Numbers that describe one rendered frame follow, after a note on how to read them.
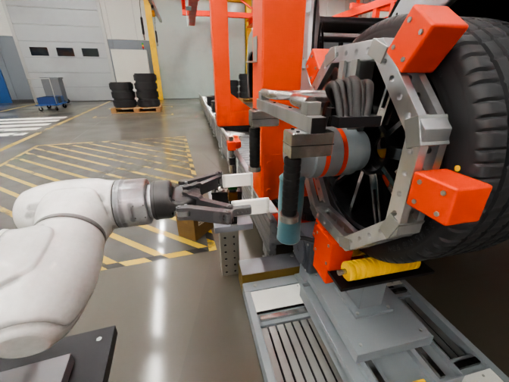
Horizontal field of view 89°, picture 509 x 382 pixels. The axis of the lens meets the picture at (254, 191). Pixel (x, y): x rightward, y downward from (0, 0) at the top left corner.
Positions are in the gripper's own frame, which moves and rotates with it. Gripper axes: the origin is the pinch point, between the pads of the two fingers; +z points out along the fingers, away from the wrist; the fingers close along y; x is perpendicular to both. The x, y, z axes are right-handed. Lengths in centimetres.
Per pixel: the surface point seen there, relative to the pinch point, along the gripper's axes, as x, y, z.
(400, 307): -60, -10, 61
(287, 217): -6.3, 1.7, 7.1
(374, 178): -5.4, -12.2, 39.0
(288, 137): 11.2, 1.3, 6.5
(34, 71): 32, -1273, -611
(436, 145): 10.5, 10.3, 31.9
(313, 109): 16.3, 1.8, 10.9
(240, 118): -23, -247, 43
